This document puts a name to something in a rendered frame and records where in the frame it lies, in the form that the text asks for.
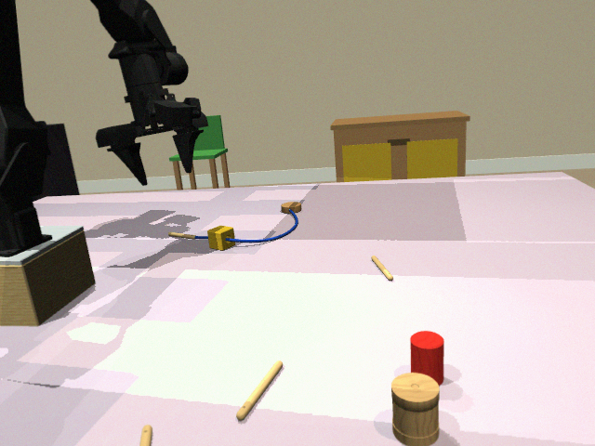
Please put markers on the tan wooden stick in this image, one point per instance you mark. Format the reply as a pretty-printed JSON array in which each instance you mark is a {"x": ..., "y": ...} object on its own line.
[
  {"x": 257, "y": 393},
  {"x": 382, "y": 268}
]

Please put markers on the red cylinder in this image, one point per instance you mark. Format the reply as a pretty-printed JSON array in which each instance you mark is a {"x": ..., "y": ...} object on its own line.
[{"x": 427, "y": 355}]

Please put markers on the thin wooden stick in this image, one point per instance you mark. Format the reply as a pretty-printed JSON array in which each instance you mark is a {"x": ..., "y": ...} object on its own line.
[{"x": 146, "y": 436}]

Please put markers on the blue string with wooden stick end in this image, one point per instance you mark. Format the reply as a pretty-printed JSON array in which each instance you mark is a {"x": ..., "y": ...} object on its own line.
[{"x": 194, "y": 237}]

